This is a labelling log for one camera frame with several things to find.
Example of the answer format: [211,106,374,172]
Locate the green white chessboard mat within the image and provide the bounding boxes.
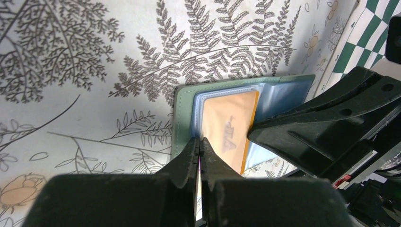
[314,0,401,96]

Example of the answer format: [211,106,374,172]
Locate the floral patterned tablecloth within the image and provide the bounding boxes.
[0,0,358,227]

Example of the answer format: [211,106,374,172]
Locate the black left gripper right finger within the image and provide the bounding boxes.
[200,139,352,227]

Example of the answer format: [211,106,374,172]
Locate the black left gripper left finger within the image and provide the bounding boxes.
[23,138,200,227]

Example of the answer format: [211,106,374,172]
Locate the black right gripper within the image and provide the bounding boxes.
[247,12,401,227]

